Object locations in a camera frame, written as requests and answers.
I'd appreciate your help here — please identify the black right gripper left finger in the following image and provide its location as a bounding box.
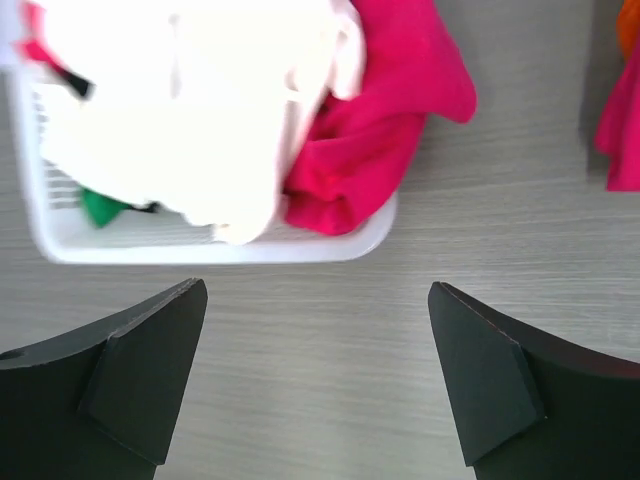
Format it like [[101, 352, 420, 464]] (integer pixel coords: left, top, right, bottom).
[[1, 279, 207, 479]]

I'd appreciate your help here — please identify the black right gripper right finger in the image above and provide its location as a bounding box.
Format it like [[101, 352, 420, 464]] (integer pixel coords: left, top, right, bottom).
[[428, 282, 639, 480]]

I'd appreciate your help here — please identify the white printed t-shirt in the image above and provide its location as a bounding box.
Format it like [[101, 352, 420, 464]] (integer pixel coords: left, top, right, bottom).
[[28, 1, 366, 245]]

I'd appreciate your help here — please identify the white plastic laundry basket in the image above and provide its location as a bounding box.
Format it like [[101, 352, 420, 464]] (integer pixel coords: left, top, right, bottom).
[[5, 66, 398, 265]]

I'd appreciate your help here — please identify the crumpled green t-shirt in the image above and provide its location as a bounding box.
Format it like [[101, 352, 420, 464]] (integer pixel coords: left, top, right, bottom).
[[80, 188, 130, 228]]

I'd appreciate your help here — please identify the folded pink t-shirt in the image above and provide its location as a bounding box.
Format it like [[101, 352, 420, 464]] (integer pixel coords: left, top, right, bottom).
[[594, 61, 639, 193]]

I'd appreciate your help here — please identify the crumpled pink t-shirt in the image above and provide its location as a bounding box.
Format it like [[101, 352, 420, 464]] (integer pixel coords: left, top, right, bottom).
[[284, 0, 477, 236]]

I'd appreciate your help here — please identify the folded orange t-shirt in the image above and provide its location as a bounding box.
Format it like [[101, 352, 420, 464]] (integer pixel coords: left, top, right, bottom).
[[616, 0, 639, 60]]

